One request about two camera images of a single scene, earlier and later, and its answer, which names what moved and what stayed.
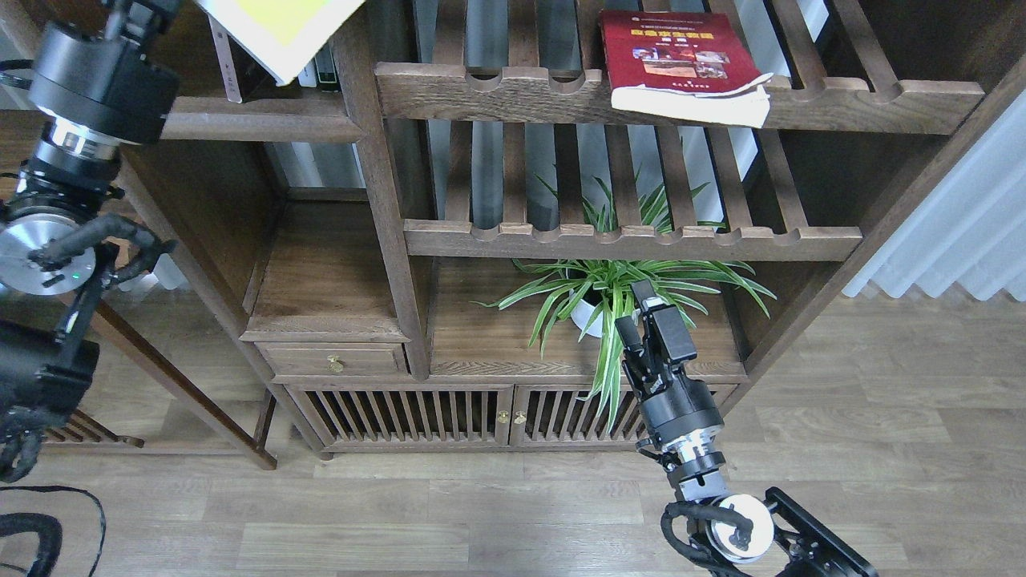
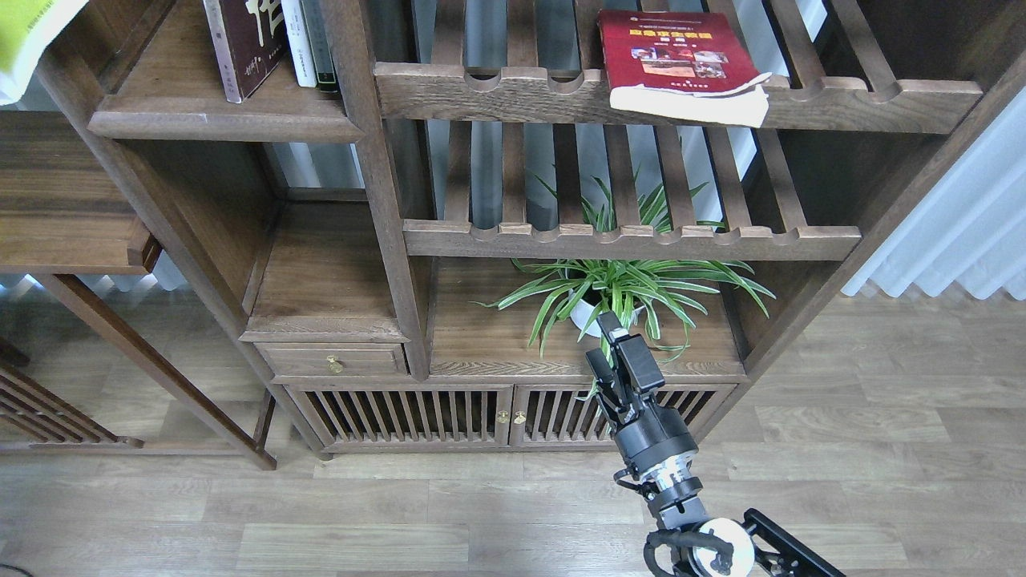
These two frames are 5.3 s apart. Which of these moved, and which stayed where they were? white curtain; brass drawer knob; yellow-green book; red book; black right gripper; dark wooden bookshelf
Moved: black right gripper; yellow-green book
Stayed: dark wooden bookshelf; white curtain; brass drawer knob; red book
